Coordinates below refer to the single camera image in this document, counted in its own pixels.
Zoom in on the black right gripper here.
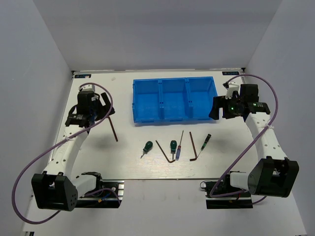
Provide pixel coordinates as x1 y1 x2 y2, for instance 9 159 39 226
209 94 244 120

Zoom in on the dark red hex key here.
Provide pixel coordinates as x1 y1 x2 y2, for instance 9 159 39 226
155 140 176 163
189 132 197 162
108 117 119 142

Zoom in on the black green precision screwdriver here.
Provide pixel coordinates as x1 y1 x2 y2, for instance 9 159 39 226
198 134 212 156

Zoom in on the blue red handled screwdriver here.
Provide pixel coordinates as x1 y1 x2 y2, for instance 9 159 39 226
175 130 184 161

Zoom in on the green stubby screwdriver orange cap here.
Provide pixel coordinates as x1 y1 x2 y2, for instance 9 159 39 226
170 140 177 160

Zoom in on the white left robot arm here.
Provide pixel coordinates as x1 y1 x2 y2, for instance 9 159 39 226
31 89 115 211

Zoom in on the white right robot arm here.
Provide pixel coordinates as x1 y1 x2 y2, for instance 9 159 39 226
209 81 299 198

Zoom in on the blue three-compartment plastic bin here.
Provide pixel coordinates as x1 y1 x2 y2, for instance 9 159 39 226
132 76 218 123

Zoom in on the right corner label sticker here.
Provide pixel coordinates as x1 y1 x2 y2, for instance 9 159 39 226
222 71 240 76

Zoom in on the corner label sticker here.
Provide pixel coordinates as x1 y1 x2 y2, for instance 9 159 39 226
74 74 92 79
222 71 240 76

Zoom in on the left corner label sticker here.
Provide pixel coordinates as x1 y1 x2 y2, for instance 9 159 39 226
74 74 92 79

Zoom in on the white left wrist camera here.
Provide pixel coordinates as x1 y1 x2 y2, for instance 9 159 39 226
79 84 95 92

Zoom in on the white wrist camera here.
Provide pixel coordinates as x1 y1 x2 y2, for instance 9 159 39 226
223 81 240 99
79 84 95 92

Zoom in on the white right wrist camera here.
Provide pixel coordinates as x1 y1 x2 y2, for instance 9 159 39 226
223 81 240 99

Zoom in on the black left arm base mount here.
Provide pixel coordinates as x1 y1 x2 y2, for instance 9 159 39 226
76 180 125 208

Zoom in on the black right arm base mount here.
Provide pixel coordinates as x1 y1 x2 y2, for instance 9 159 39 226
200 172 253 210

